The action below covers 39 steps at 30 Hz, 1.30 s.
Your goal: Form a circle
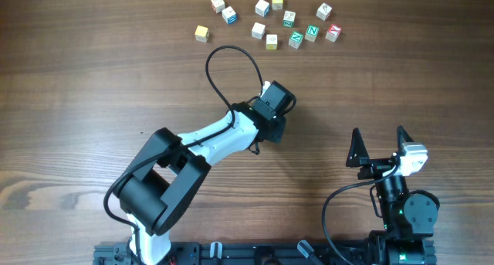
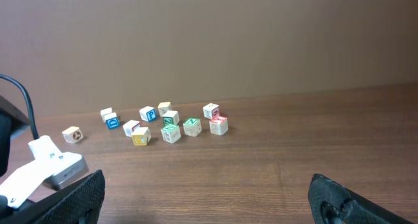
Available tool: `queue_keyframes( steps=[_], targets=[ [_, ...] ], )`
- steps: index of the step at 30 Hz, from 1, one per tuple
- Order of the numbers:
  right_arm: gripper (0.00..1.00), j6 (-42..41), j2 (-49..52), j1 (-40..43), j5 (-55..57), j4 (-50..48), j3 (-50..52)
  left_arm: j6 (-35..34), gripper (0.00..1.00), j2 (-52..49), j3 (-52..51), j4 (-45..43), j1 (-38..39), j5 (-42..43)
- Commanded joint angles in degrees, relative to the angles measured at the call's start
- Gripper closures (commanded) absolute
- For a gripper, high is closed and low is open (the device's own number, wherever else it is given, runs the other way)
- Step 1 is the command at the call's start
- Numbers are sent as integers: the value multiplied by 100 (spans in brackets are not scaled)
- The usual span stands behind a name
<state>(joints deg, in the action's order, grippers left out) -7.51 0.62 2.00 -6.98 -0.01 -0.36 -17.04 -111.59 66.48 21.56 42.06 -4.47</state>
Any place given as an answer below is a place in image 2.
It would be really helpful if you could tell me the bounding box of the yellow wooden block top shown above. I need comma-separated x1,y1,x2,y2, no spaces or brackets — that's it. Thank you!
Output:
157,102,172,116

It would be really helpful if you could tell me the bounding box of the dark green block Z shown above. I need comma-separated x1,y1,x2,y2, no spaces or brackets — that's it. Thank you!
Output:
162,110,180,125

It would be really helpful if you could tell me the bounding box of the yellow wooden block left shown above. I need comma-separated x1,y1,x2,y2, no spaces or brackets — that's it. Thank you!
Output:
62,126,84,144

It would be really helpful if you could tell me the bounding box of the red wooden letter block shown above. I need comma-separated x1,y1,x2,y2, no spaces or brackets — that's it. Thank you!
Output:
209,116,229,135

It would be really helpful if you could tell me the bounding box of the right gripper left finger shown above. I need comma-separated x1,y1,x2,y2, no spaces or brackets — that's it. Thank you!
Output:
1,170,105,224

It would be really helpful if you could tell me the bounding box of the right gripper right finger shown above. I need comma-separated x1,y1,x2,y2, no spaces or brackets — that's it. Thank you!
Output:
308,174,411,224

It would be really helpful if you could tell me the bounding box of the green wooden block N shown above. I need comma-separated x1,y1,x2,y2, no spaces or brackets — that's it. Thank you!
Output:
183,118,202,136

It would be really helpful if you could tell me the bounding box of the blue-edged wooden block A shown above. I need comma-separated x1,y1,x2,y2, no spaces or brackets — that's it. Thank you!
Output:
104,112,120,130

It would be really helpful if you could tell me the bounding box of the plain wooden block bird picture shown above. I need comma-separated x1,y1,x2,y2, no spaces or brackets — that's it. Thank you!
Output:
202,103,219,120

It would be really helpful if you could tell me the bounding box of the red-edged wooden block top left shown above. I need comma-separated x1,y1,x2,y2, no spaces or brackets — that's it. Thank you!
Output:
100,107,112,123

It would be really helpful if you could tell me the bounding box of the blue-edged wooden block P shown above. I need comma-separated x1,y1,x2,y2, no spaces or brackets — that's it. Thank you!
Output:
139,106,157,122

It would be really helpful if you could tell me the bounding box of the left camera cable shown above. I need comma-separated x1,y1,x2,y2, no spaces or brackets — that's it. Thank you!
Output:
0,73,40,140

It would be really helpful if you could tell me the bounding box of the green wooden block Z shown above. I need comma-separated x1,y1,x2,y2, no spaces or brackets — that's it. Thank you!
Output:
161,124,181,144

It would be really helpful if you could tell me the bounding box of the yellow-edged wooden block K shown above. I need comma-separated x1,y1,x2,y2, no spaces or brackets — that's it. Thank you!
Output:
131,127,152,146

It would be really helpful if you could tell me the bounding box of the plain wooden block centre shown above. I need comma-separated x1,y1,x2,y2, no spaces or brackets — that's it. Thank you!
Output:
123,120,141,137

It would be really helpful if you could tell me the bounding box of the yellow wooden block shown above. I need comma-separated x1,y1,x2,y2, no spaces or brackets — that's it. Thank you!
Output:
157,102,172,116
62,126,84,144

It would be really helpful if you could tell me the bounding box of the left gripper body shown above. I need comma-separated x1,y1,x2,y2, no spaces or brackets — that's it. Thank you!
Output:
1,96,29,176

